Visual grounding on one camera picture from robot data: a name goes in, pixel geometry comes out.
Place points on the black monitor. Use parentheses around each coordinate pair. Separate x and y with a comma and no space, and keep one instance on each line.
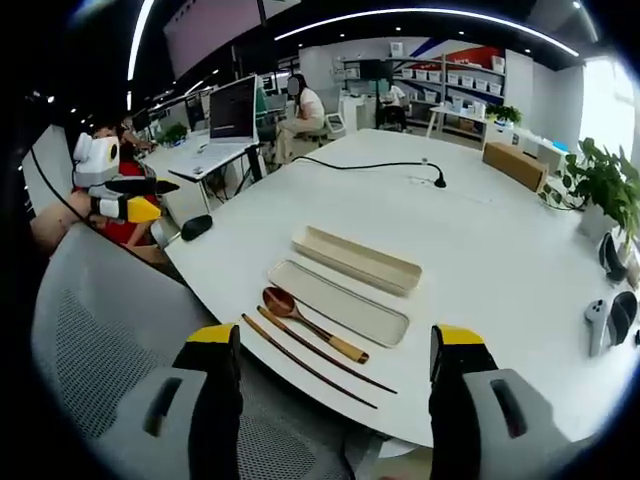
(375,69)

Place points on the black curved stand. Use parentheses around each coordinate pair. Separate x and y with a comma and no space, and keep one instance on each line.
(611,260)

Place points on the beige cutlery case lid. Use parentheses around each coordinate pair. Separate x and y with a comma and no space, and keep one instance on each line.
(345,307)

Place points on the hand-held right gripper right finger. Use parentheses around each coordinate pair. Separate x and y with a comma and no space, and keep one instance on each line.
(505,430)

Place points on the wooden spoon utensil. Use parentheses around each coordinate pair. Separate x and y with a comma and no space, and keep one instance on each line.
(280,300)

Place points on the dark wooden chopstick utensil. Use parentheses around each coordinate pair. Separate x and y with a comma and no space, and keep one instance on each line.
(340,359)
(310,362)

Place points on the black computer mouse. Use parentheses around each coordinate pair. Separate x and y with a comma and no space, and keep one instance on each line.
(196,227)

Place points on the shelf with white bins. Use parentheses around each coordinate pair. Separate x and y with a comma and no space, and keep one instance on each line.
(460,80)

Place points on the green potted plant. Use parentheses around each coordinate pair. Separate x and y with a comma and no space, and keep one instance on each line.
(607,185)

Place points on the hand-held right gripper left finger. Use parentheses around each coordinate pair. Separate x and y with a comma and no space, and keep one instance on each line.
(165,425)

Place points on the long ceiling light strip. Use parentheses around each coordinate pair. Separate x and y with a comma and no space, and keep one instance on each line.
(425,17)

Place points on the brown cardboard box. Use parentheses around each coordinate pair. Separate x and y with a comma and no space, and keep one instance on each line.
(512,162)

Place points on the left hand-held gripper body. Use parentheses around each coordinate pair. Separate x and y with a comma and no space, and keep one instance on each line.
(97,162)

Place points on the small green desk plant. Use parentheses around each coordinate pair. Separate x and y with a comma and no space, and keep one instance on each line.
(172,134)

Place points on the small green shelf plant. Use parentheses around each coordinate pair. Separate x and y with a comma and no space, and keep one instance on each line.
(505,114)

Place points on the grey handheld controller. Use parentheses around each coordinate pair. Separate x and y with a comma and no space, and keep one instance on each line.
(596,325)

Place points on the white office desk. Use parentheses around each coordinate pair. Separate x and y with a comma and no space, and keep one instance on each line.
(180,155)

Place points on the grey mesh office chair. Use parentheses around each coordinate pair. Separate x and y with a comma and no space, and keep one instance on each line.
(100,310)

